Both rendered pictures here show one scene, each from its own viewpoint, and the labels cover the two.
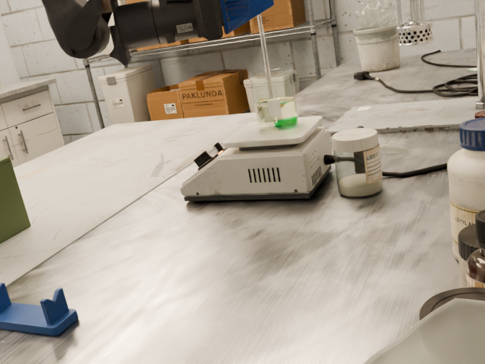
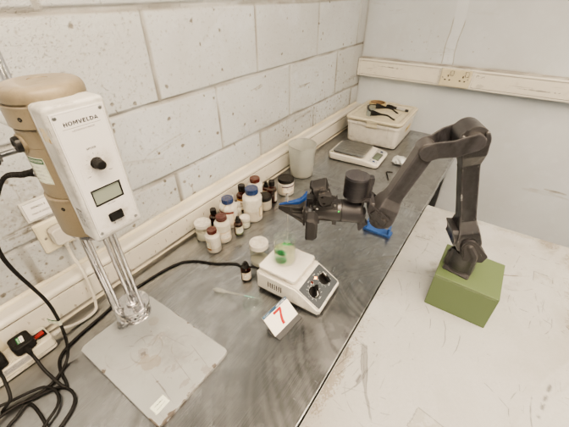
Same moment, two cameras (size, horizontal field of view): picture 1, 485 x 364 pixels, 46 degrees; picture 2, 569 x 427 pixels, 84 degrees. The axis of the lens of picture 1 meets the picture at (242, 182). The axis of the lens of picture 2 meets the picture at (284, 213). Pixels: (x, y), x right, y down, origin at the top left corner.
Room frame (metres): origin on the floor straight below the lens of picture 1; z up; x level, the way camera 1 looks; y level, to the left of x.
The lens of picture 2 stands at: (1.45, 0.02, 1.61)
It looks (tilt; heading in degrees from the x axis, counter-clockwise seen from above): 35 degrees down; 187
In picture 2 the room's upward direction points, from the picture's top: straight up
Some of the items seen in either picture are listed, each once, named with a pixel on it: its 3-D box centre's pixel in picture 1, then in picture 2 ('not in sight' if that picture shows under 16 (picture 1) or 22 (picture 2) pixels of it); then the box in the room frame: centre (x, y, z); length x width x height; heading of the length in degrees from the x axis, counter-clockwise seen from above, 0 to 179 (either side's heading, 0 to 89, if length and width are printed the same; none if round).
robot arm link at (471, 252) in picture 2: not in sight; (469, 242); (0.79, 0.40, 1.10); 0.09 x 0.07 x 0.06; 179
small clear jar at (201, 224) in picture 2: not in sight; (203, 229); (0.62, -0.37, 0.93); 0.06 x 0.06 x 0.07
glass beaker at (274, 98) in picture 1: (273, 102); (284, 250); (0.79, -0.06, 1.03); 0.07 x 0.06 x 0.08; 34
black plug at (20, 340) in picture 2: not in sight; (24, 345); (1.10, -0.62, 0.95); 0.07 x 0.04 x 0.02; 63
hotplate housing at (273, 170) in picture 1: (262, 161); (295, 276); (0.81, -0.03, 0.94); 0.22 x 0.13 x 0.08; 65
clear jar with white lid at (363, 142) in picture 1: (357, 162); (259, 252); (0.72, -0.15, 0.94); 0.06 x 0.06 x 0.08
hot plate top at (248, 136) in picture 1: (273, 131); (287, 262); (0.80, -0.06, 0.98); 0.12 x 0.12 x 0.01; 65
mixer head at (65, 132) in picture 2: not in sight; (78, 167); (1.06, -0.34, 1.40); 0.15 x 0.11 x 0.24; 63
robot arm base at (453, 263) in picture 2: not in sight; (461, 258); (0.79, 0.40, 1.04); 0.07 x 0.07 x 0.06; 54
